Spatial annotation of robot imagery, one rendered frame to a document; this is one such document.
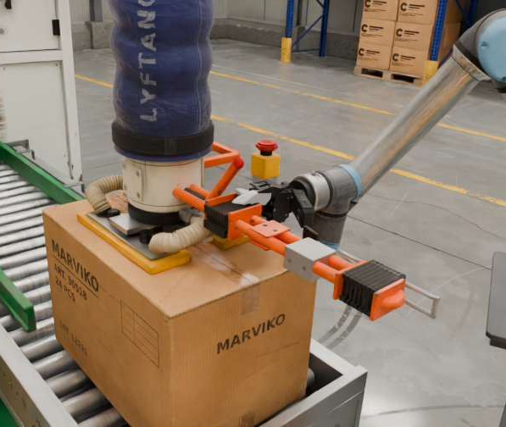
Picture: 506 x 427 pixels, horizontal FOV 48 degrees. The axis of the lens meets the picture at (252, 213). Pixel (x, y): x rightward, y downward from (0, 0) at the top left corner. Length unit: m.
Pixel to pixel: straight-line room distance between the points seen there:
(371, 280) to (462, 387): 1.70
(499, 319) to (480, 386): 1.05
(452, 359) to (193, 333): 1.76
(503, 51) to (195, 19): 0.59
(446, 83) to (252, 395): 0.83
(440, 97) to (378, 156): 0.20
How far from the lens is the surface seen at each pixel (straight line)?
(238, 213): 1.11
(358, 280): 0.92
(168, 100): 1.19
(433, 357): 2.70
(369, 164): 1.45
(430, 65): 8.70
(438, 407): 2.46
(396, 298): 0.92
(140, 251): 1.25
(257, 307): 1.22
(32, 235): 2.39
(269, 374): 1.37
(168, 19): 1.16
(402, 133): 1.42
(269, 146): 1.77
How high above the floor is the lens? 1.55
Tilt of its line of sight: 24 degrees down
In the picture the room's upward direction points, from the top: 3 degrees clockwise
